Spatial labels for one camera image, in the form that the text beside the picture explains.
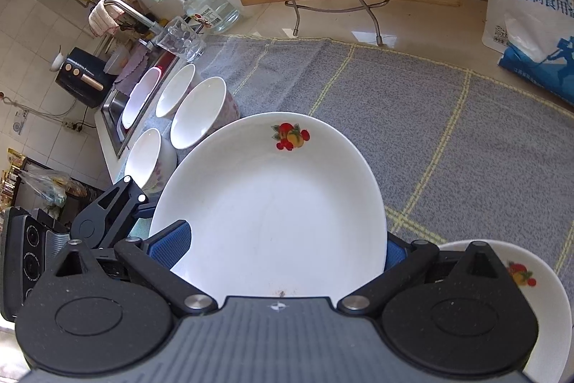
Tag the white blue salt bag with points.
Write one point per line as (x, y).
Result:
(529, 28)

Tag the glass jar yellow lid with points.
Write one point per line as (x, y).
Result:
(210, 8)

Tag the steel sink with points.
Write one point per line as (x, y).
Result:
(112, 109)

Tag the wall socket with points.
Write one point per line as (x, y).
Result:
(19, 126)

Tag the pink striped cloth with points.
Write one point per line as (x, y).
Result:
(101, 22)

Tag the small white dish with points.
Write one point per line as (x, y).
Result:
(57, 61)

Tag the clear glass cup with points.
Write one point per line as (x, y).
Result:
(181, 37)

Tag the white power strip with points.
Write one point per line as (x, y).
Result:
(74, 126)

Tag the white fruit-print plate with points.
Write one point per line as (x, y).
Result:
(545, 320)
(269, 194)

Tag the white floral bowl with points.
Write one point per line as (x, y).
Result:
(202, 111)
(145, 158)
(177, 89)

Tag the clear plastic bag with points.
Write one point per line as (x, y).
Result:
(45, 181)

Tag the clear plastic bowl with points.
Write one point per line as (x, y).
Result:
(114, 60)

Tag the grey checked towel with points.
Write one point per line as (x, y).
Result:
(403, 118)

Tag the metal faucet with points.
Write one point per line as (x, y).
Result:
(134, 13)

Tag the red basin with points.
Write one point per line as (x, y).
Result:
(167, 61)

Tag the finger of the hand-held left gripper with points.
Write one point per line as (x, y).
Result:
(130, 194)

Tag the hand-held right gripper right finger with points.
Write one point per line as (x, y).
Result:
(397, 255)

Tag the black air fryer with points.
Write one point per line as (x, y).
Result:
(76, 89)

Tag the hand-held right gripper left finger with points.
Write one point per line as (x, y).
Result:
(172, 241)

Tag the white pink-rimmed basin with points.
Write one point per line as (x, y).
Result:
(137, 100)

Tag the purple dish cloth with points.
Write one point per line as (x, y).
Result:
(130, 69)

